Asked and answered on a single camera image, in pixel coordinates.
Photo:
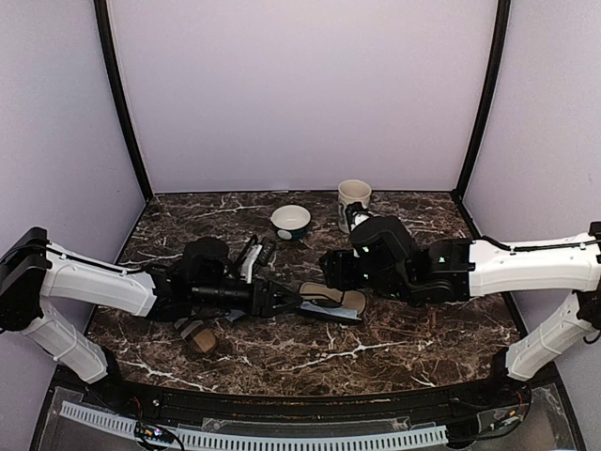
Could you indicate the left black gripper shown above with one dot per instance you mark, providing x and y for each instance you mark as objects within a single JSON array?
[{"x": 263, "y": 303}]

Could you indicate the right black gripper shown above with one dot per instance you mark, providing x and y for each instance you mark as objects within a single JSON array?
[{"x": 337, "y": 272}]

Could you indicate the light blue cloth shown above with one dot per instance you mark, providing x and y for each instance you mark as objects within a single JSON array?
[
  {"x": 235, "y": 315},
  {"x": 330, "y": 312}
]

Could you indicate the black checkered glasses case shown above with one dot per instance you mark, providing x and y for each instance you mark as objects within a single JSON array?
[{"x": 304, "y": 287}]

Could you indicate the black aviator sunglasses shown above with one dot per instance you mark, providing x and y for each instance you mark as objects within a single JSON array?
[{"x": 331, "y": 297}]

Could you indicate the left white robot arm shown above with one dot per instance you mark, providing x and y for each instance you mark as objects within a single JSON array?
[{"x": 35, "y": 270}]

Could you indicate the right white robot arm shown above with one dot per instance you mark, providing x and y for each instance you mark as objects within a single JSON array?
[{"x": 385, "y": 258}]

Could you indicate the white and navy bowl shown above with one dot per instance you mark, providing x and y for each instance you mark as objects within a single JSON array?
[{"x": 291, "y": 222}]

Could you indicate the white seahorse mug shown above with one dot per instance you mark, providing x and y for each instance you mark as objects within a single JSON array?
[{"x": 351, "y": 191}]

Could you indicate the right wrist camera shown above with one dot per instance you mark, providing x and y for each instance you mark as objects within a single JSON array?
[{"x": 355, "y": 214}]

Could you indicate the black front rail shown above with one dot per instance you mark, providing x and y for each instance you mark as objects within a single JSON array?
[{"x": 173, "y": 406}]

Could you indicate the white slotted cable duct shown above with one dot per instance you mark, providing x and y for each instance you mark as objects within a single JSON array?
[{"x": 222, "y": 436}]

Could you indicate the right black frame post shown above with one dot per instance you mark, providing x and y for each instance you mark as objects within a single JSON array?
[{"x": 492, "y": 70}]

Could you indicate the black frame post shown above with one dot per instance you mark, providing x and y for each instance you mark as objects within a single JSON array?
[
  {"x": 492, "y": 70},
  {"x": 108, "y": 49}
]

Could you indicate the left black frame post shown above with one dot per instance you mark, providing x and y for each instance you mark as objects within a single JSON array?
[{"x": 108, "y": 49}]

